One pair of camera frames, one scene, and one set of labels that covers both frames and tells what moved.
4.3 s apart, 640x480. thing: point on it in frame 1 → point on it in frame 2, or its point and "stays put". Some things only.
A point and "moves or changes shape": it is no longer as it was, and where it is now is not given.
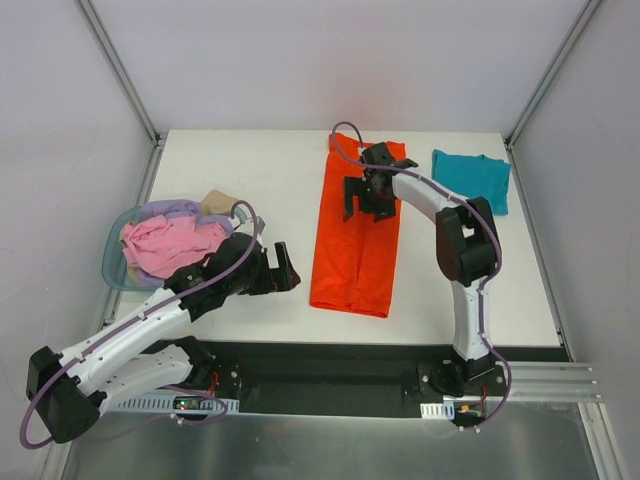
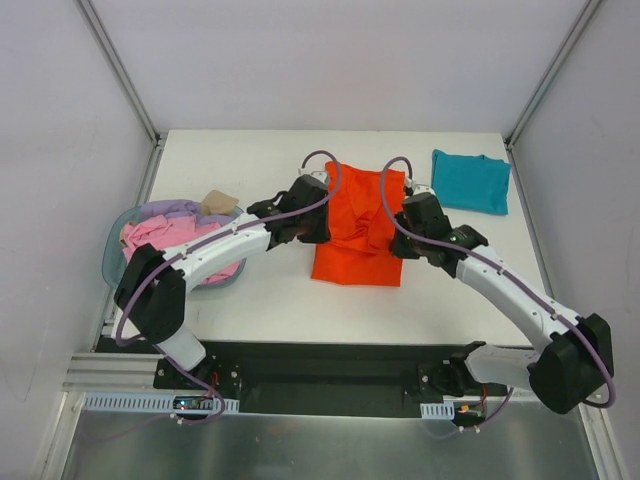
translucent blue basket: [113, 256] stays put
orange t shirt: [353, 260] moves or changes shape
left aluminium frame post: [105, 42] stays put
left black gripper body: [270, 272] → [314, 228]
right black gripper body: [364, 195] → [405, 245]
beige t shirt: [216, 203] stays put
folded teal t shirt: [474, 176] stays put
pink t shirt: [161, 244] stays put
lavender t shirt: [183, 207] stays put
